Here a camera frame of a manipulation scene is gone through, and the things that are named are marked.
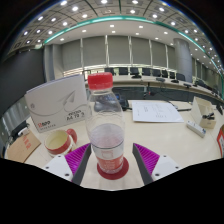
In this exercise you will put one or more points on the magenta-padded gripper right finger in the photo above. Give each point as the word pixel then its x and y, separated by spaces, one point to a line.
pixel 146 158

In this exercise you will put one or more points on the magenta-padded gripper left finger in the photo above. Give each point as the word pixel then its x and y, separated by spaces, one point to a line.
pixel 77 157

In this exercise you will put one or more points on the clear red-capped water bottle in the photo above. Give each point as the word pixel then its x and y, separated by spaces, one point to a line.
pixel 105 140

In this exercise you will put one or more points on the red patterned ceramic cup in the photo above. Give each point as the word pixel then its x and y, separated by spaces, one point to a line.
pixel 57 143

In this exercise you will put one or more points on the white printed paper sheet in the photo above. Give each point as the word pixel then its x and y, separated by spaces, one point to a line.
pixel 155 111

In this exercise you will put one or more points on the brown kraft paper envelope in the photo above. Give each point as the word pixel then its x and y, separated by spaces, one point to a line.
pixel 23 146

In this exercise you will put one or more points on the white power strip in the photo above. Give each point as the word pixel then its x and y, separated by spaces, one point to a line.
pixel 196 128

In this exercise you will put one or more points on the white paper ream box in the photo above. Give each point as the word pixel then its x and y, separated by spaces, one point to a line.
pixel 55 103

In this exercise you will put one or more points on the black desk telephone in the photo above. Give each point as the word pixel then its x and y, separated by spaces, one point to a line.
pixel 121 101

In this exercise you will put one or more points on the black flat device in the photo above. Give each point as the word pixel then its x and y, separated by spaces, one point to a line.
pixel 18 128

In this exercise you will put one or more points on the small beige open box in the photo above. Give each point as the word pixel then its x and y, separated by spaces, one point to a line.
pixel 201 108

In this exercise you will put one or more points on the row of black chairs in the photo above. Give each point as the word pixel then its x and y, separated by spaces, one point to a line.
pixel 146 71

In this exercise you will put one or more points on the round ceiling lights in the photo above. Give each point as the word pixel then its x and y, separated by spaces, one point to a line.
pixel 75 8

